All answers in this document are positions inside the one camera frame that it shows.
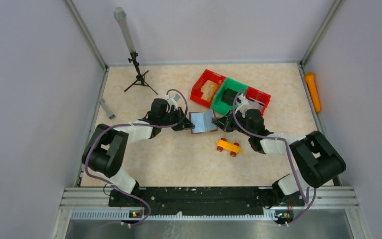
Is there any yellow toy brick car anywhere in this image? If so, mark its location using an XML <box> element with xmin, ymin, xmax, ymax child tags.
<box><xmin>216</xmin><ymin>138</ymin><xmax>242</xmax><ymax>157</ymax></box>

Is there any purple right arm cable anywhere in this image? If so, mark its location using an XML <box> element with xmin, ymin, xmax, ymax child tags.
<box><xmin>232</xmin><ymin>87</ymin><xmax>317</xmax><ymax>226</ymax></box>

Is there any black VIP card lower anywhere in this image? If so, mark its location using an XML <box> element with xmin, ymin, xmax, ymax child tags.
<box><xmin>221</xmin><ymin>88</ymin><xmax>238</xmax><ymax>105</ymax></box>

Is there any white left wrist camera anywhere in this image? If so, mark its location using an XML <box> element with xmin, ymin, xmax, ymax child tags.
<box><xmin>165</xmin><ymin>94</ymin><xmax>181</xmax><ymax>112</ymax></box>

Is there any red bin with silver cards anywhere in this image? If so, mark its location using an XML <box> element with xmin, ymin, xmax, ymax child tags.
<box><xmin>245</xmin><ymin>86</ymin><xmax>271</xmax><ymax>116</ymax></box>

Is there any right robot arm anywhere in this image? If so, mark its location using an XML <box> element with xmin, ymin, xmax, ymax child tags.
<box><xmin>212</xmin><ymin>109</ymin><xmax>346</xmax><ymax>205</ymax></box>

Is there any grey light on tripod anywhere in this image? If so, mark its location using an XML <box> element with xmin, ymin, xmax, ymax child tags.
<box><xmin>113</xmin><ymin>7</ymin><xmax>158</xmax><ymax>95</ymax></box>

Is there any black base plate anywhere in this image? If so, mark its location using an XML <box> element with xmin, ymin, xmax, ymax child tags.
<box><xmin>108</xmin><ymin>187</ymin><xmax>305</xmax><ymax>216</ymax></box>

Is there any brown leather card holder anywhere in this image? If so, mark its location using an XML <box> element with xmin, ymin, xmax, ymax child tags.
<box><xmin>189</xmin><ymin>109</ymin><xmax>218</xmax><ymax>134</ymax></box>

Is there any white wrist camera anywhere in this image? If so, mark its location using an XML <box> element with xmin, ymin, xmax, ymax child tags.
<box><xmin>234</xmin><ymin>94</ymin><xmax>250</xmax><ymax>114</ymax></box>
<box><xmin>165</xmin><ymin>94</ymin><xmax>181</xmax><ymax>112</ymax></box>

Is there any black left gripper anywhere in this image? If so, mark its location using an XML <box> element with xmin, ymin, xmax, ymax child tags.
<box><xmin>160</xmin><ymin>106</ymin><xmax>195</xmax><ymax>131</ymax></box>

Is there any red bin with gold cards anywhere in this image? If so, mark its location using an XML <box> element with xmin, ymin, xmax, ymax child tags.
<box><xmin>190</xmin><ymin>69</ymin><xmax>226</xmax><ymax>108</ymax></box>

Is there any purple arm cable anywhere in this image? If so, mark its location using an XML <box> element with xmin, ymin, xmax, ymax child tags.
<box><xmin>232</xmin><ymin>87</ymin><xmax>317</xmax><ymax>226</ymax></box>
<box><xmin>84</xmin><ymin>88</ymin><xmax>189</xmax><ymax>228</ymax></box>

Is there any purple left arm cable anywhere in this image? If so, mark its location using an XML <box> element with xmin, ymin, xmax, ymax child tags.
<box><xmin>84</xmin><ymin>88</ymin><xmax>189</xmax><ymax>228</ymax></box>

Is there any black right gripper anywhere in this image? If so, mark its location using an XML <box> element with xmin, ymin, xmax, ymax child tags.
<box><xmin>212</xmin><ymin>108</ymin><xmax>253</xmax><ymax>137</ymax></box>

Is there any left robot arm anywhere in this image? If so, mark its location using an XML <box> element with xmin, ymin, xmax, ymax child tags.
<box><xmin>81</xmin><ymin>98</ymin><xmax>195</xmax><ymax>206</ymax></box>

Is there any aluminium front rail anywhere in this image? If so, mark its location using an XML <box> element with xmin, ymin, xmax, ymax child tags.
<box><xmin>59</xmin><ymin>186</ymin><xmax>359</xmax><ymax>223</ymax></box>

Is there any orange flashlight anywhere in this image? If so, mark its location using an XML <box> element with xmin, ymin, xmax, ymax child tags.
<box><xmin>305</xmin><ymin>72</ymin><xmax>322</xmax><ymax>113</ymax></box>

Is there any gold cards stack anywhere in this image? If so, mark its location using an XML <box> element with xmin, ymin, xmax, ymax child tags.
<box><xmin>201</xmin><ymin>80</ymin><xmax>219</xmax><ymax>101</ymax></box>

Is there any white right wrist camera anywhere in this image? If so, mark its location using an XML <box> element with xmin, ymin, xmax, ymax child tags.
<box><xmin>234</xmin><ymin>94</ymin><xmax>250</xmax><ymax>114</ymax></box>

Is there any grey metal bracket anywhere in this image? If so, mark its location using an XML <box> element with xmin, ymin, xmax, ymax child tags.
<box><xmin>98</xmin><ymin>98</ymin><xmax>116</xmax><ymax>120</ymax></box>

